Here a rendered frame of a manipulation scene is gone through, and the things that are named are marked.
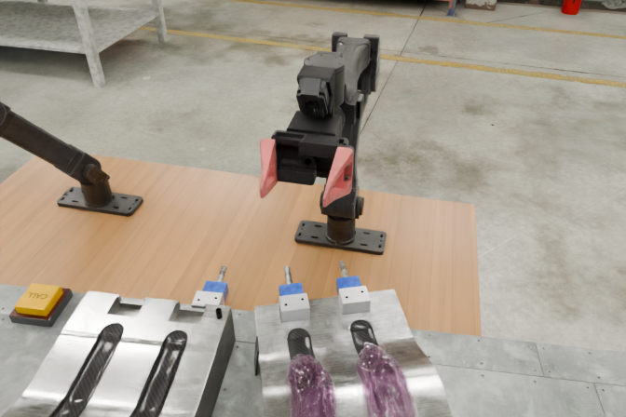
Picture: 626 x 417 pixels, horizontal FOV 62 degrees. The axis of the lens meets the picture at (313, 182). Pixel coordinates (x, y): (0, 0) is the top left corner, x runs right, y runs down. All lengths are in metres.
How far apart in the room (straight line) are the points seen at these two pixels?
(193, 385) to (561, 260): 1.95
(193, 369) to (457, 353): 0.46
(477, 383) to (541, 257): 1.58
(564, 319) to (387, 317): 1.39
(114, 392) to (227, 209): 0.56
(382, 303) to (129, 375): 0.44
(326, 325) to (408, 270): 0.27
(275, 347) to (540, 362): 0.46
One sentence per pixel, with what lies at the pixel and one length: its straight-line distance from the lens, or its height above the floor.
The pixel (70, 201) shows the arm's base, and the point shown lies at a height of 0.81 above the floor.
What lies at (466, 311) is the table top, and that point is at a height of 0.80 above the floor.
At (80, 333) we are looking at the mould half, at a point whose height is 0.89.
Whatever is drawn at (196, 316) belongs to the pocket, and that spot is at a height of 0.86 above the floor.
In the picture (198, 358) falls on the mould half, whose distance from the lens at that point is 0.86.
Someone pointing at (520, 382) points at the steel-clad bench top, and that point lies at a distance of 0.99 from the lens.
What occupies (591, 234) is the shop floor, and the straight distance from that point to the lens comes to 2.73.
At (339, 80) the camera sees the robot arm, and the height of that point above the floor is 1.28.
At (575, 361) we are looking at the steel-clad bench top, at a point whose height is 0.80.
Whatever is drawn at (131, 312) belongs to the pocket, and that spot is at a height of 0.86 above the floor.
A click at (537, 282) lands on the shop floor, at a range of 2.37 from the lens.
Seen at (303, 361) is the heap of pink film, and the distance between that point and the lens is 0.84.
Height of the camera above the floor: 1.57
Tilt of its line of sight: 35 degrees down
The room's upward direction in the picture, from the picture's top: straight up
